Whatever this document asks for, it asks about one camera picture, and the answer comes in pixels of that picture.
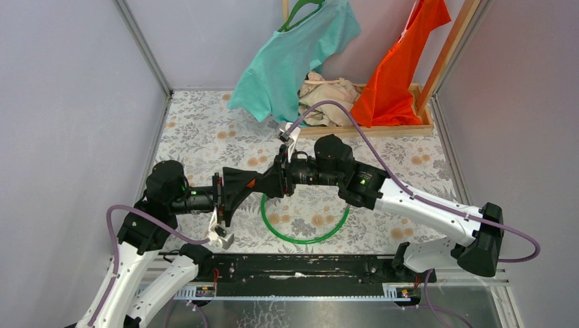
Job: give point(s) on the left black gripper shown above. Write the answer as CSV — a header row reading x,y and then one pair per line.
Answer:
x,y
228,198

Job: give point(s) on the white slotted cable duct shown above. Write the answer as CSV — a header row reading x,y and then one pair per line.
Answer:
x,y
356,292

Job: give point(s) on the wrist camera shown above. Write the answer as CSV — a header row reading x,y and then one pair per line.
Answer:
x,y
289,136
217,234

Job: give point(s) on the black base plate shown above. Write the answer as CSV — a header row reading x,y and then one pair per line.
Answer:
x,y
267,270

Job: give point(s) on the wooden post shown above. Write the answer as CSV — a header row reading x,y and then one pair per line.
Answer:
x,y
456,33

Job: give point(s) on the green clothes hanger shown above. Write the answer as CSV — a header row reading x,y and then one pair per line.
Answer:
x,y
296,12

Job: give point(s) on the teal shirt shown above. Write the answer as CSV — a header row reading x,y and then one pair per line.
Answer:
x,y
269,86

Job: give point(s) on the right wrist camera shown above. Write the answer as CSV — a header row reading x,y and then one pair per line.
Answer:
x,y
289,136

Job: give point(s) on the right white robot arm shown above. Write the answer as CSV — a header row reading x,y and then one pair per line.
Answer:
x,y
469,241

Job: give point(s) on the green cable lock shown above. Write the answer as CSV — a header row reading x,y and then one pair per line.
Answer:
x,y
304,222

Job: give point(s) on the floral table mat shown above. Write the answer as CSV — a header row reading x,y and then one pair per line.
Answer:
x,y
205,135

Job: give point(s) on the orange shirt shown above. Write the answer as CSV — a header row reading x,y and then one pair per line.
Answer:
x,y
386,99

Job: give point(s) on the beige crumpled cloth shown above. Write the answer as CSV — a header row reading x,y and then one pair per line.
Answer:
x,y
316,89

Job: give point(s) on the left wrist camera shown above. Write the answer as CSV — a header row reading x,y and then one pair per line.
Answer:
x,y
217,234

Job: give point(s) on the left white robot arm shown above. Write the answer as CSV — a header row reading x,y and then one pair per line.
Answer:
x,y
139,232

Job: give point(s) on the wooden tray frame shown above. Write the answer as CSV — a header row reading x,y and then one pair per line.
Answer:
x,y
425,129

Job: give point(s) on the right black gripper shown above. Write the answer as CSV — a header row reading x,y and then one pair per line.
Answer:
x,y
272,178

